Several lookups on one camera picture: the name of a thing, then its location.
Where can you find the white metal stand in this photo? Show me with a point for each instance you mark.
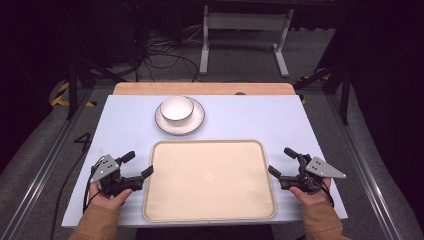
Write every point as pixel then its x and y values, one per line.
pixel 246 21

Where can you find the person's left hand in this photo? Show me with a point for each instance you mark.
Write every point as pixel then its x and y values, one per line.
pixel 108 201

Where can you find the black tripod stand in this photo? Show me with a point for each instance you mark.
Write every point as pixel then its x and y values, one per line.
pixel 343 86
pixel 75 83

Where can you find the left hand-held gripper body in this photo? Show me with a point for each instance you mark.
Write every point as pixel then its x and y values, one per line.
pixel 106 168

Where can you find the beige tray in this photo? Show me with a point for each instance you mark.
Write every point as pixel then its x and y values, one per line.
pixel 210 181

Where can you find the pale blue table mat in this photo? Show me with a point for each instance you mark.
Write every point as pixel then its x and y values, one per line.
pixel 253 116

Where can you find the white bowl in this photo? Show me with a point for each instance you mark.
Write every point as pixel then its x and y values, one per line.
pixel 176 108

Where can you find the person's right hand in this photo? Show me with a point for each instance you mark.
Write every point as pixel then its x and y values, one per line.
pixel 313 199

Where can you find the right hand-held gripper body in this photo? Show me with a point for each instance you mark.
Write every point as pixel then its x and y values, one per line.
pixel 318 168

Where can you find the white plate with dark rim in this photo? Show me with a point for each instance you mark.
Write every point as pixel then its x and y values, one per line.
pixel 196 121

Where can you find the aluminium rail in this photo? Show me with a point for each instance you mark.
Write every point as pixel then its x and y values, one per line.
pixel 363 166
pixel 40 176

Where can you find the yellow black floor tape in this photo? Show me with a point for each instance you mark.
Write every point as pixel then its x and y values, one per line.
pixel 60 96

